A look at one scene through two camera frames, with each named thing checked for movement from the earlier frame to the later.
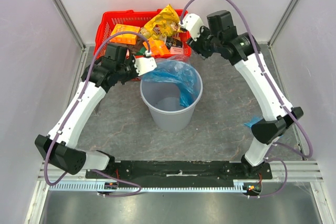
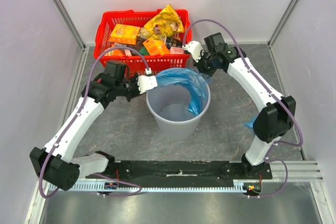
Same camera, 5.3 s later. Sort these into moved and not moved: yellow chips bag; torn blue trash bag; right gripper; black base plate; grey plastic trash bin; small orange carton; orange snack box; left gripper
Moved: left gripper; right gripper; grey plastic trash bin; torn blue trash bag
Not moved: yellow chips bag; small orange carton; black base plate; orange snack box
